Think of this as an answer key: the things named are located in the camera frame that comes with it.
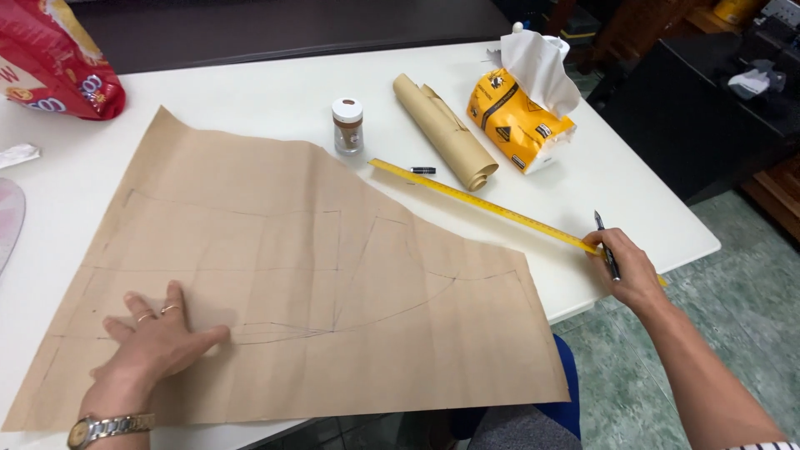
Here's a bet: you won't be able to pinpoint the person's right hand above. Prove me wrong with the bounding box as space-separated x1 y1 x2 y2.
582 227 668 315

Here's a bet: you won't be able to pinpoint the person's left hand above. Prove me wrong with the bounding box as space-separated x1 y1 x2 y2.
89 280 231 411

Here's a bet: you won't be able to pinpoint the black pen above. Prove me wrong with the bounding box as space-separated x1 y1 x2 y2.
594 210 622 283

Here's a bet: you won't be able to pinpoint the long yellow ruler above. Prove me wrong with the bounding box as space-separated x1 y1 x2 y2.
368 158 669 288

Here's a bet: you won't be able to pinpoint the large brown pattern paper sheet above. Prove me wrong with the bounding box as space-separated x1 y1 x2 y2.
2 105 571 433

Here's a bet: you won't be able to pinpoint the yellow tissue pack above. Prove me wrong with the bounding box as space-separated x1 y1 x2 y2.
466 29 583 176

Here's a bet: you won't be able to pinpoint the blue chair seat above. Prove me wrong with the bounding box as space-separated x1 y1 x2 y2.
450 333 582 442

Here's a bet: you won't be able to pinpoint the black cabinet with clutter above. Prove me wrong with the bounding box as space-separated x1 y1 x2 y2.
587 0 800 204

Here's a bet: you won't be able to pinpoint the brown wooden furniture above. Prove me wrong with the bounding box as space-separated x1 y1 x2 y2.
739 153 800 245

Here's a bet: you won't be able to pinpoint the rolled brown paper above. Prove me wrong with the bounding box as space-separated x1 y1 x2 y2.
392 73 500 192

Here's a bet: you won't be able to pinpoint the person's grey trousers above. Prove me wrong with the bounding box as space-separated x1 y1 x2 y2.
465 404 583 450

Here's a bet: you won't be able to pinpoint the small jar with white lid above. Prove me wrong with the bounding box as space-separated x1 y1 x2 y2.
331 97 365 156

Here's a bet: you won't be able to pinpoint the dark bench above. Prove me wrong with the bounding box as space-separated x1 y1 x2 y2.
65 0 515 76

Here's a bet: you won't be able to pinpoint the silver gold wristwatch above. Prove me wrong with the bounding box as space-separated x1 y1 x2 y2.
67 412 156 450

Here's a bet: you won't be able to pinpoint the red plastic snack bag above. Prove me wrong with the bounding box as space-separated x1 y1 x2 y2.
0 0 126 121

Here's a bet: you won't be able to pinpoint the crumpled white wrapper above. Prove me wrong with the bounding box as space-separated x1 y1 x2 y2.
0 143 41 170

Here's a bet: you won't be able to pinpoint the translucent curve ruler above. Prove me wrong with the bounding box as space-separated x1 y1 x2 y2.
0 177 27 276

